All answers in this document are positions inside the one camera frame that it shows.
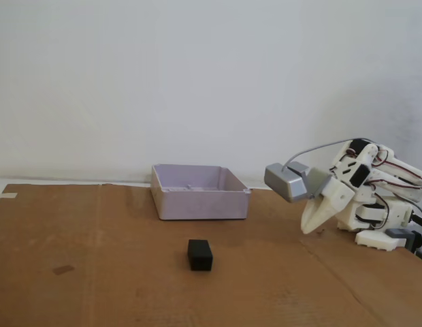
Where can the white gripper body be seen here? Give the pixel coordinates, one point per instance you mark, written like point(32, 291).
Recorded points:
point(335, 198)

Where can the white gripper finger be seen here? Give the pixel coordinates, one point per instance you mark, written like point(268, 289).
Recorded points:
point(321, 214)
point(307, 218)

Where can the black block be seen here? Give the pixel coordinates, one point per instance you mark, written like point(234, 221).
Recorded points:
point(200, 255)

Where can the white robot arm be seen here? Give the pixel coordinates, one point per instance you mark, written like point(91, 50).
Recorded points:
point(398, 207)

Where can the light grey plastic box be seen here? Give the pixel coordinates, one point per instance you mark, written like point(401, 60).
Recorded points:
point(200, 206)

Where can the silver webcam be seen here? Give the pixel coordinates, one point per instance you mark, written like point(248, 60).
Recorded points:
point(282, 182)

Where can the grey table clamp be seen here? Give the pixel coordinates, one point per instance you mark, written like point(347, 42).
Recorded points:
point(400, 233)

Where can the brown cardboard sheet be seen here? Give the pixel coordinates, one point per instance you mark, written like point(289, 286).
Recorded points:
point(129, 289)

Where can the brown tape patch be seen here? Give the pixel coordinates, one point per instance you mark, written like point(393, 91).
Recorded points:
point(63, 269)

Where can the white tape piece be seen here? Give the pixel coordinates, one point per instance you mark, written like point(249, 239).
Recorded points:
point(8, 195)

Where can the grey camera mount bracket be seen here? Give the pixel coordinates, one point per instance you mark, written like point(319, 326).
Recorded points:
point(316, 180)

